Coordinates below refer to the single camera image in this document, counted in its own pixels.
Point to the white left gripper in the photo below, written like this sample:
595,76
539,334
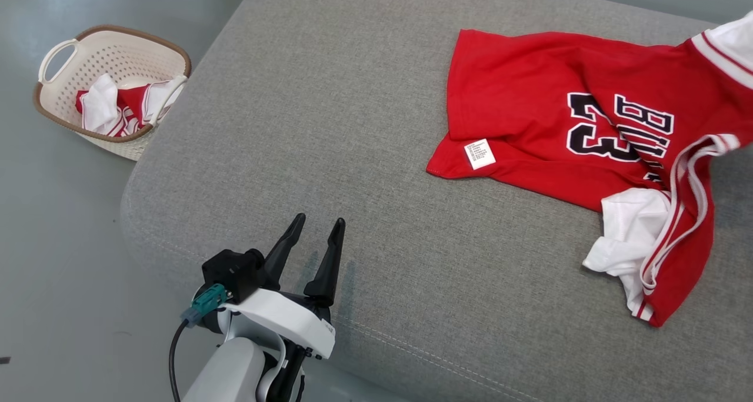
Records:
288,319

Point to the red Bulls 23 jersey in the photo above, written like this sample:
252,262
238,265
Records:
517,96

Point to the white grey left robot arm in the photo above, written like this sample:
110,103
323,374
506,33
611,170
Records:
223,372

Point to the red and white crumpled garment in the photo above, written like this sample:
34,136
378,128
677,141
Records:
103,108

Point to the cream perforated laundry basket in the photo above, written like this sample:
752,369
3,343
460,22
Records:
117,55

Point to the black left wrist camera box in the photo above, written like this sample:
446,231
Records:
232,272

